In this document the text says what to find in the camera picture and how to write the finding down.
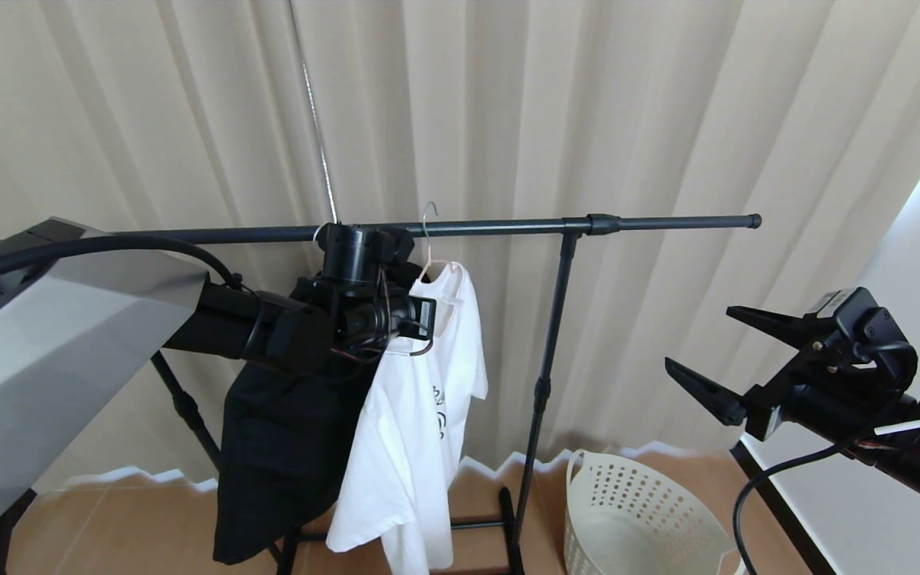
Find white garment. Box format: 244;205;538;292
326;261;490;575

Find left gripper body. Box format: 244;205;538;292
340;295;438;346

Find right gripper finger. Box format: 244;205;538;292
726;305;827;351
664;356;748;427

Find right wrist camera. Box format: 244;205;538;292
803;287;919;392

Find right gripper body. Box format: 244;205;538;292
743;363;916;443

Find white laundry basket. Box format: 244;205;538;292
563;449;748;575

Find beige curtain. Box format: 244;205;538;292
0;0;920;490

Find black clothes rack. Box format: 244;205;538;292
0;212;763;575

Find black shorts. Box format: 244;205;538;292
212;351;385;565

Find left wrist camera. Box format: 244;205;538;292
380;230;417;268

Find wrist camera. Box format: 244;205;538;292
380;230;417;268
803;287;919;392

